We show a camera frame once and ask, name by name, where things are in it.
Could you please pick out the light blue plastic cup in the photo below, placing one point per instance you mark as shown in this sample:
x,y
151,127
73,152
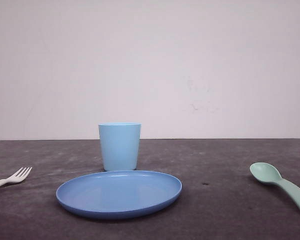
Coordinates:
x,y
119,142

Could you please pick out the white plastic fork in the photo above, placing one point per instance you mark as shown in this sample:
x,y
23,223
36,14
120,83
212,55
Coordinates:
x,y
17,177

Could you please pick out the mint green plastic spoon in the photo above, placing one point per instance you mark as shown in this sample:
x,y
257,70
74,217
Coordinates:
x,y
267,174

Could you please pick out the blue plastic plate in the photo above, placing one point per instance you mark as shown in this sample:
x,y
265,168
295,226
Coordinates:
x,y
116,195

